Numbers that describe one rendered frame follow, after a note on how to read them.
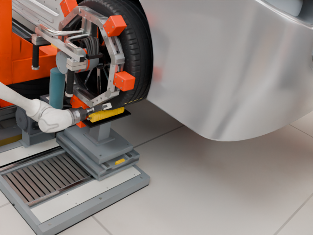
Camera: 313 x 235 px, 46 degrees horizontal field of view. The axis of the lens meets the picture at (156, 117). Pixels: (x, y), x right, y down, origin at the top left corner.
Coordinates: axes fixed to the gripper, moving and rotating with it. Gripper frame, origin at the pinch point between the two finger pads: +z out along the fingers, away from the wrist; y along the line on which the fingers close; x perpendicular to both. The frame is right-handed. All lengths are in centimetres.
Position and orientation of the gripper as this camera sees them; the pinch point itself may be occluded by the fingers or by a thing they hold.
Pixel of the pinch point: (105, 106)
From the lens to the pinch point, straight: 214.9
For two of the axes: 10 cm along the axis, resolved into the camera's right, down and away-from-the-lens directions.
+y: 6.3, -2.5, -7.3
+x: -3.6, -9.3, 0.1
